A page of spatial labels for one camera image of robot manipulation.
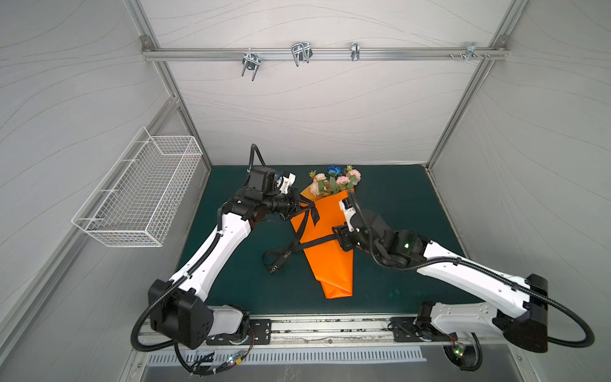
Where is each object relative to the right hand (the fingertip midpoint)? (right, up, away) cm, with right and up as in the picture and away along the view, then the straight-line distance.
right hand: (342, 220), depth 73 cm
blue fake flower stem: (+1, +18, +35) cm, 39 cm away
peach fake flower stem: (-8, +11, +34) cm, 37 cm away
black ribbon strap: (-24, -17, +15) cm, 33 cm away
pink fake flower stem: (+9, +14, +35) cm, 39 cm away
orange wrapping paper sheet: (-3, -17, +11) cm, 20 cm away
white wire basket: (-61, +6, -4) cm, 62 cm away
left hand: (-8, +6, -2) cm, 10 cm away
